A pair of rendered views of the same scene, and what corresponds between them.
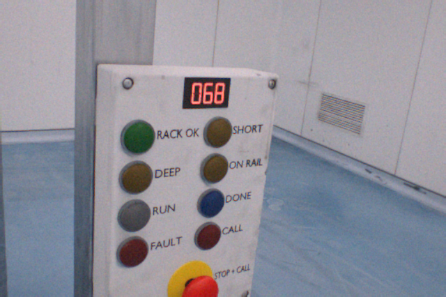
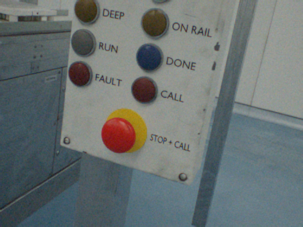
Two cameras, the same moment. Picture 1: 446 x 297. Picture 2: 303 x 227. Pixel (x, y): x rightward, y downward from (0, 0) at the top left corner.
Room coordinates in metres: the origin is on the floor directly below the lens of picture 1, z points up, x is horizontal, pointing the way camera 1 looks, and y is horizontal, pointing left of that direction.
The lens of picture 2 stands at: (0.16, -0.34, 1.06)
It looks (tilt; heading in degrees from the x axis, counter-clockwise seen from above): 17 degrees down; 53
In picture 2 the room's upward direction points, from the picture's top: 9 degrees clockwise
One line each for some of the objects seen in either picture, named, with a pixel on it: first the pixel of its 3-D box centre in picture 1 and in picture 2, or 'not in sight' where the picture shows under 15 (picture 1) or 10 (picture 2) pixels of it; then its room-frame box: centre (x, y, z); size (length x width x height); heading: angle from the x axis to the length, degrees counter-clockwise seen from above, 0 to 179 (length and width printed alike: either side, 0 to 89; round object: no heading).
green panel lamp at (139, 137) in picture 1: (139, 137); not in sight; (0.36, 0.07, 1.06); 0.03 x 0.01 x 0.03; 125
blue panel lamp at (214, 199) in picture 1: (212, 203); (148, 57); (0.40, 0.00, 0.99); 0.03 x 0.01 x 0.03; 125
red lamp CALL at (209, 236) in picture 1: (208, 236); (144, 90); (0.40, 0.00, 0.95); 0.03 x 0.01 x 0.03; 125
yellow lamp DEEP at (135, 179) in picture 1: (136, 178); (86, 9); (0.36, 0.07, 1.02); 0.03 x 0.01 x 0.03; 125
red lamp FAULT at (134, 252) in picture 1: (133, 252); (79, 74); (0.36, 0.07, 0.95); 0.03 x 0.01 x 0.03; 125
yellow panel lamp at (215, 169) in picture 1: (215, 169); (154, 23); (0.40, 0.00, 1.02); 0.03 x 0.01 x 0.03; 125
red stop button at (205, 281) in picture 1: (193, 287); (123, 132); (0.39, 0.01, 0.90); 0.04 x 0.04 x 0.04; 35
